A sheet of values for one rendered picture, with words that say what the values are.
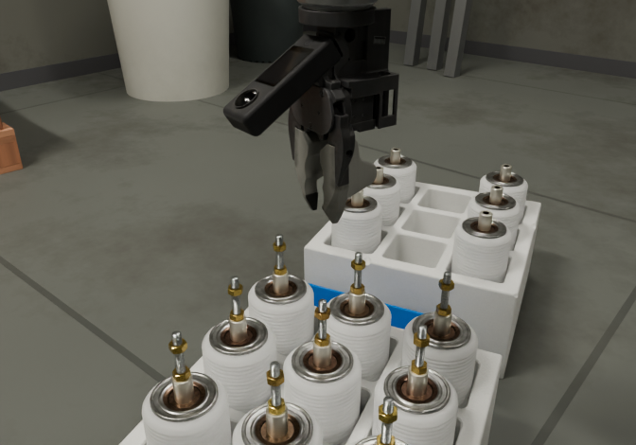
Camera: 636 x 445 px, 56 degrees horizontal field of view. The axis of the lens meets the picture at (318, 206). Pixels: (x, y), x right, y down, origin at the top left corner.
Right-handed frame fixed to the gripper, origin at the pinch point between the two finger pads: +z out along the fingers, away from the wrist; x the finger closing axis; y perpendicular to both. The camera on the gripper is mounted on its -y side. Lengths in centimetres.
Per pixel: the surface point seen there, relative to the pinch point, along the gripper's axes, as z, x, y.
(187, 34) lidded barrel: 17, 200, 67
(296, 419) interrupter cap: 21.0, -6.4, -7.0
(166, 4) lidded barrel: 5, 201, 59
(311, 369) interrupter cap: 21.0, -0.7, -1.3
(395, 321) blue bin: 37.2, 17.1, 27.8
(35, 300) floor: 46, 74, -23
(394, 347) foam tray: 30.2, 5.3, 17.1
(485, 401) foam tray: 28.3, -11.1, 18.4
